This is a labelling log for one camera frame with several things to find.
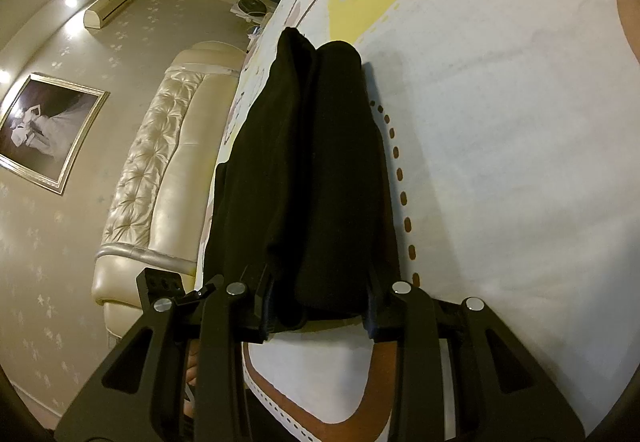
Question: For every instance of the black pants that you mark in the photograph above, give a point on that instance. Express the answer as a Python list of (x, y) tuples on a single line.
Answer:
[(305, 194)]

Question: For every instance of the white wall air conditioner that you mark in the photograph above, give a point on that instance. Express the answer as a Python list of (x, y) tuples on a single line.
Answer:
[(100, 13)]

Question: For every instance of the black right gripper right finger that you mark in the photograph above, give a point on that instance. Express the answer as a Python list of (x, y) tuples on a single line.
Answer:
[(501, 393)]

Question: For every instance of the cream tufted leather headboard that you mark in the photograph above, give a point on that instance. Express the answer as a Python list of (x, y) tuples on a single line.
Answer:
[(158, 211)]

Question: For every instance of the framed black-white wall picture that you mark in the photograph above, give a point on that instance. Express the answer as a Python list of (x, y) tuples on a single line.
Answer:
[(43, 126)]

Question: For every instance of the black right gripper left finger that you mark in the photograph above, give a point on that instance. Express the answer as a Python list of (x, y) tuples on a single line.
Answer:
[(137, 393)]

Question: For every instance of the round nightstand object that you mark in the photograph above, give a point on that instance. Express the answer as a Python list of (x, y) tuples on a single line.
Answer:
[(253, 11)]

